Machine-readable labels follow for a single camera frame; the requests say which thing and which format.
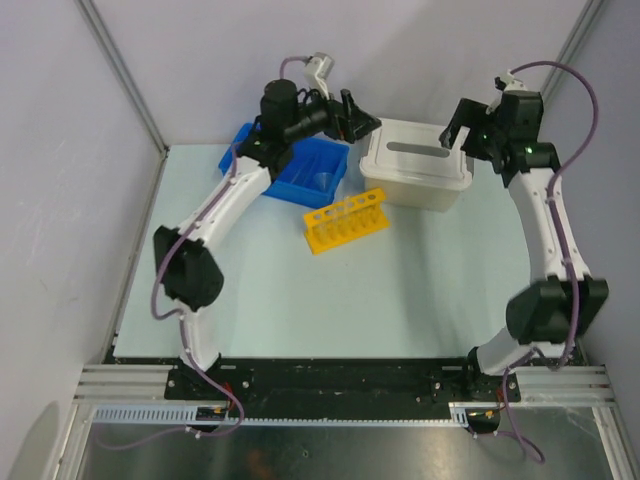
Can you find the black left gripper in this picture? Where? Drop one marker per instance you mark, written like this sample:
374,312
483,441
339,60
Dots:
359,123

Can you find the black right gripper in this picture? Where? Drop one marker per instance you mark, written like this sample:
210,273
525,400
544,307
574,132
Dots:
472,115

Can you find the white plastic lid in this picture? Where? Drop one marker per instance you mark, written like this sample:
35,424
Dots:
405,152

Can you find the clear glass funnel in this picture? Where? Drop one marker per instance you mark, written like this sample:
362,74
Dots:
324,182

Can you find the clear glass test tube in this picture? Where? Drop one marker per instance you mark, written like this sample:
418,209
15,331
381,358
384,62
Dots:
344,221

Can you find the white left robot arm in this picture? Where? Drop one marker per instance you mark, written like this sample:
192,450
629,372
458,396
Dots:
186,268

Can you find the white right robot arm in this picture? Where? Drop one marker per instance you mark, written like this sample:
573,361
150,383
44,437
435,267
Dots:
563,297

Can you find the blue plastic divided bin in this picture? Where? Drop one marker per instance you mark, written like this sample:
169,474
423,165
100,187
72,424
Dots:
312,177

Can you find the beige plastic storage box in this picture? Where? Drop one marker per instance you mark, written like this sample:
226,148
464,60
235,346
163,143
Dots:
432,194

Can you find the yellow test tube rack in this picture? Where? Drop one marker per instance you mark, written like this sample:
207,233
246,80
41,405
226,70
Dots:
368,217

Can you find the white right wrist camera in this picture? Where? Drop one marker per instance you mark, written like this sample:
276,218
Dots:
505,82

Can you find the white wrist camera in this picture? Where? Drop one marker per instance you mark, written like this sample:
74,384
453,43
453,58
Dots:
505,82
316,72

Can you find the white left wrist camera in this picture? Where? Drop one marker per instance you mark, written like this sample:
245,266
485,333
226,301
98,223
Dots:
316,72

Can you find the aluminium frame rail right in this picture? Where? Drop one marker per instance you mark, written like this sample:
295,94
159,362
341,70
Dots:
577,386

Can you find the aluminium frame rail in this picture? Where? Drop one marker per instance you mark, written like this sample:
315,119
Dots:
577,386
122,383

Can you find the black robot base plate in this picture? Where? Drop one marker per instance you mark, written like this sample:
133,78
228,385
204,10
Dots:
354,385

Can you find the slotted cable duct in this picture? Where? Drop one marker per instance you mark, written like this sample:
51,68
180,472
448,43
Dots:
439,415

